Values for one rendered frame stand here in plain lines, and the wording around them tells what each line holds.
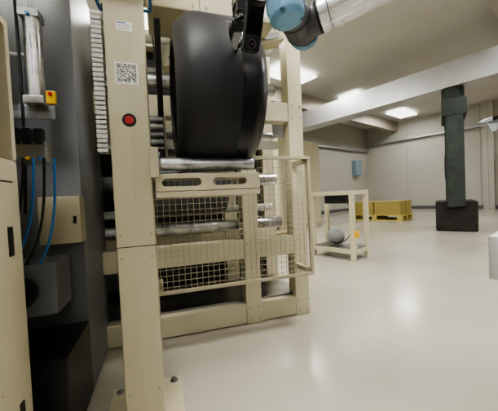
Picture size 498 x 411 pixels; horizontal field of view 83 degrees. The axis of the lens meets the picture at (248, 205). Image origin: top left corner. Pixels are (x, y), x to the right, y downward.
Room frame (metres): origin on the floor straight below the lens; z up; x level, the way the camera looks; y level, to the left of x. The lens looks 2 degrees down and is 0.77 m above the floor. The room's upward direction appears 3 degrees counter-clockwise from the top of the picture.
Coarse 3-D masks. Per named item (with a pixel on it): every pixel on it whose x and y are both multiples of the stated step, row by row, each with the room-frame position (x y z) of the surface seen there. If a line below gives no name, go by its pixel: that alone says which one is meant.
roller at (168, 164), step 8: (160, 160) 0.94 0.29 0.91; (168, 160) 0.95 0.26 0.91; (176, 160) 0.96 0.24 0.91; (184, 160) 0.96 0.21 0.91; (192, 160) 0.97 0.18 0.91; (200, 160) 0.98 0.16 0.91; (208, 160) 0.99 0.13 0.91; (216, 160) 1.00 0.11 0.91; (224, 160) 1.01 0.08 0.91; (232, 160) 1.02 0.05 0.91; (240, 160) 1.02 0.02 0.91; (248, 160) 1.03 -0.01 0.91; (256, 160) 1.05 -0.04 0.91; (168, 168) 0.95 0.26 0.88; (176, 168) 0.96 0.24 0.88; (184, 168) 0.97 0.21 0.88; (192, 168) 0.98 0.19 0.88; (200, 168) 0.99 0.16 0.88; (208, 168) 0.99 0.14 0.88; (216, 168) 1.00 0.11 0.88; (224, 168) 1.01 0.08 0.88; (232, 168) 1.02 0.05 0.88; (240, 168) 1.03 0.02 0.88; (248, 168) 1.04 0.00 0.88
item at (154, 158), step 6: (150, 150) 0.90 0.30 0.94; (156, 150) 0.90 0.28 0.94; (150, 156) 0.89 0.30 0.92; (156, 156) 0.90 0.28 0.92; (150, 162) 0.89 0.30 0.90; (156, 162) 0.90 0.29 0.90; (150, 168) 0.89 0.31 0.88; (156, 168) 0.90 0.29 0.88; (150, 174) 0.90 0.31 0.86; (156, 174) 0.90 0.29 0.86
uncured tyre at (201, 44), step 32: (192, 32) 0.88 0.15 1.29; (224, 32) 0.91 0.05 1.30; (192, 64) 0.86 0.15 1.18; (224, 64) 0.88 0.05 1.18; (256, 64) 0.91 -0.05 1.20; (192, 96) 0.87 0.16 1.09; (224, 96) 0.89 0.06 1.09; (256, 96) 0.92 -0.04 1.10; (192, 128) 0.91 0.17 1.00; (224, 128) 0.93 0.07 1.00; (256, 128) 0.97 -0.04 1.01
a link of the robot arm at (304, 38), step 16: (320, 0) 0.65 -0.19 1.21; (336, 0) 0.64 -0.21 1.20; (352, 0) 0.63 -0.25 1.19; (368, 0) 0.62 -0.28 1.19; (384, 0) 0.62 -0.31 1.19; (320, 16) 0.66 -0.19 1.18; (336, 16) 0.65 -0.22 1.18; (352, 16) 0.66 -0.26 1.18; (304, 32) 0.68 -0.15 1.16; (320, 32) 0.69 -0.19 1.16; (304, 48) 0.74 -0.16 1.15
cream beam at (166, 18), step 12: (156, 0) 1.27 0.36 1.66; (168, 0) 1.28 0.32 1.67; (180, 0) 1.30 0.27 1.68; (192, 0) 1.32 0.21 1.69; (204, 0) 1.33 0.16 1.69; (216, 0) 1.35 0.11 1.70; (228, 0) 1.37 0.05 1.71; (156, 12) 1.31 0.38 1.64; (168, 12) 1.31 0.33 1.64; (180, 12) 1.32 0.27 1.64; (216, 12) 1.35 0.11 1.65; (228, 12) 1.37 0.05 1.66; (168, 24) 1.40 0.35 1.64; (264, 24) 1.44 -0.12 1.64; (168, 36) 1.50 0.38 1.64; (264, 36) 1.54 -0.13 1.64
